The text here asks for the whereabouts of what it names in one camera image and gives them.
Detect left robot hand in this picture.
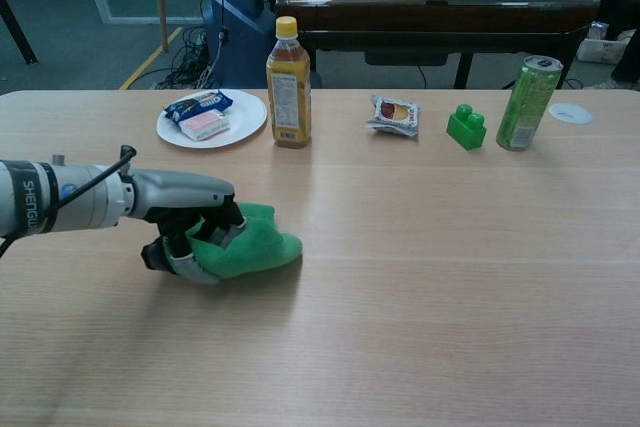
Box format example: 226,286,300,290
125,168,248,286

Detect green microfiber cloth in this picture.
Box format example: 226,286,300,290
163,201,304,282

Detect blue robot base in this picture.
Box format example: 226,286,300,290
199,0,324,92

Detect pink snack packet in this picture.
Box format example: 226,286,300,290
178,109,233,142

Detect white round plate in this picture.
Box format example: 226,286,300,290
155,88,269,150

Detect blue cookie packet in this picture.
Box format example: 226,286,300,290
163,89,235,124

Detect yellow capped tea bottle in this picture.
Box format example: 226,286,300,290
265,15,313,150

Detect white snack packet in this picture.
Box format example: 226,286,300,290
365,94,422,139

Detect green toy building block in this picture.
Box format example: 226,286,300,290
445,103,488,152

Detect dark wooden mahjong table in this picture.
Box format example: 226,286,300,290
274,0,601,91

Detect green drink can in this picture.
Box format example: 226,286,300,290
495,54,564,152

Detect white plastic basket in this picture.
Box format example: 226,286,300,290
577,21,631,66

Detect tangled black floor cables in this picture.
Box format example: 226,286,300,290
149,24,224,92

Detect white table cable cap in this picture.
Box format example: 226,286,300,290
548,101,594,125

